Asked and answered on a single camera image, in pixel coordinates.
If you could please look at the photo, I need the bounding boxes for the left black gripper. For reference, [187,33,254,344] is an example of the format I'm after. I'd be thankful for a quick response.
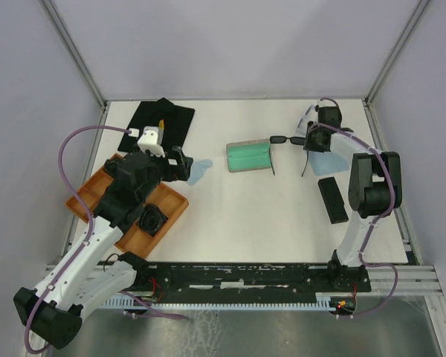
[138,145,193,202]

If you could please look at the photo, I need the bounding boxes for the blue cleaning cloth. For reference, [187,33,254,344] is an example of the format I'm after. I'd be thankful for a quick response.
[309,152,349,176]

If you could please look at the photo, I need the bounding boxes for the black sunglasses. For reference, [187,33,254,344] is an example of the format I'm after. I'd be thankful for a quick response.
[269,135,309,177]

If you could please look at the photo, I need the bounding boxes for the grey glasses case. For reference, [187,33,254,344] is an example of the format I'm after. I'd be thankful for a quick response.
[226,138,273,173]

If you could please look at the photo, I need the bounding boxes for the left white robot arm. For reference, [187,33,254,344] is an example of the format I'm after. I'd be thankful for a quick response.
[13,147,193,350]

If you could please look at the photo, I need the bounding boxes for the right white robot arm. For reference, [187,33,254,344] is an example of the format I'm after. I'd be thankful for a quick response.
[304,104,402,291]

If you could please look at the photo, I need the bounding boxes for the lavender sunglasses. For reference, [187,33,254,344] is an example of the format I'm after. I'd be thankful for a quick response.
[295,103,319,137]

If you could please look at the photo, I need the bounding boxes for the crumpled blue cloth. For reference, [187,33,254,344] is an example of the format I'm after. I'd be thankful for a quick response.
[187,159,213,186]

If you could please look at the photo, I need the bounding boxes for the orange divided tray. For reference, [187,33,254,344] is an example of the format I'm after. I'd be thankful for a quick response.
[65,153,189,258]

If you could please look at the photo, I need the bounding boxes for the black folded cloth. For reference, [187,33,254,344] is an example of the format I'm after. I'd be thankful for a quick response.
[127,97,195,158]

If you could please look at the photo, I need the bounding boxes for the black rectangular case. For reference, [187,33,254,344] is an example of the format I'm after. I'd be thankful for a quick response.
[317,177,349,224]

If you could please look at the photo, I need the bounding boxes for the black round item in tray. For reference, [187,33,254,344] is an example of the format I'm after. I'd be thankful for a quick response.
[138,204,168,237]

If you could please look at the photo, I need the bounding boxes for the black item in tray rear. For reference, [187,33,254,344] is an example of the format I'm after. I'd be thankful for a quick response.
[104,157,128,179]

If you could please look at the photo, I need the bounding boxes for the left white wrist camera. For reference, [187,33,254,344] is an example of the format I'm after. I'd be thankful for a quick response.
[137,126,165,158]

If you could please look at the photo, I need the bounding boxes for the right aluminium frame post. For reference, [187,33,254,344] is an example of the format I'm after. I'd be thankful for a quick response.
[364,0,432,106]

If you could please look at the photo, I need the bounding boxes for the aluminium frame post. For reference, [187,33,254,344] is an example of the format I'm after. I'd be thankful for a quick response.
[364,0,432,106]
[40,0,109,109]

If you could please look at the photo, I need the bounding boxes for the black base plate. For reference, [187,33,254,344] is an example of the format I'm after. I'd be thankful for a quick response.
[129,262,372,298]

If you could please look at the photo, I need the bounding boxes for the white slotted cable duct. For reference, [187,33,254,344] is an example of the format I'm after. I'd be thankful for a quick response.
[88,292,354,309]

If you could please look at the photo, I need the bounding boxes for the left aluminium frame post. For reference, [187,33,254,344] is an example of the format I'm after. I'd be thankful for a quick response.
[40,0,109,109]

